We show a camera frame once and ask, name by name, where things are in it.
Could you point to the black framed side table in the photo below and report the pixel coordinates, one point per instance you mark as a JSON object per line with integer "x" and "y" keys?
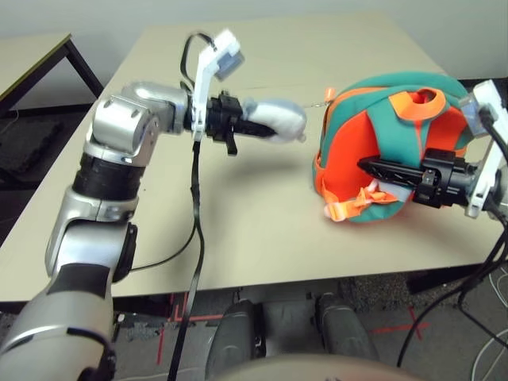
{"x": 24, "y": 55}

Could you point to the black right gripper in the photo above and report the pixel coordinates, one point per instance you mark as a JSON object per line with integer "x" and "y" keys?
{"x": 448, "y": 182}

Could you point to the black floor mat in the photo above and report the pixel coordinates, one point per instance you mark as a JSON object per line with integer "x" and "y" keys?
{"x": 28, "y": 147}

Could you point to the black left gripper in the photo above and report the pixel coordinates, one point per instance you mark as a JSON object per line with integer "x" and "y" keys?
{"x": 222, "y": 115}

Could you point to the dark grey right robot leg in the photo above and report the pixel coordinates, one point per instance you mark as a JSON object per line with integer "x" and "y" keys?
{"x": 345, "y": 329}

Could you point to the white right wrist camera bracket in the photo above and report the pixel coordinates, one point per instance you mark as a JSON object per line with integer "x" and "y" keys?
{"x": 486, "y": 99}

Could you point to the dark grey robot leg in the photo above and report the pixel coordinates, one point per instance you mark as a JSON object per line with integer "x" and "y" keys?
{"x": 234, "y": 337}
{"x": 345, "y": 329}

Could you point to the teal and orange backpack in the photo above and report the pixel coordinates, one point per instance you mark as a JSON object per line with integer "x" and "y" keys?
{"x": 349, "y": 158}

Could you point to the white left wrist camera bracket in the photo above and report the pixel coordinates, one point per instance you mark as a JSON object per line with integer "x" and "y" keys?
{"x": 206, "y": 75}

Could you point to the grey robot torso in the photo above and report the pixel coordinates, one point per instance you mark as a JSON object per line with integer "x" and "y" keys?
{"x": 301, "y": 369}

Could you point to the dark grey left robot leg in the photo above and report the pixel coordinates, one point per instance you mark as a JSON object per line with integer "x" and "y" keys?
{"x": 234, "y": 337}

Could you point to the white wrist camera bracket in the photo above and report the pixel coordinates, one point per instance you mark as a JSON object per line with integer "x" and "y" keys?
{"x": 486, "y": 99}
{"x": 206, "y": 75}

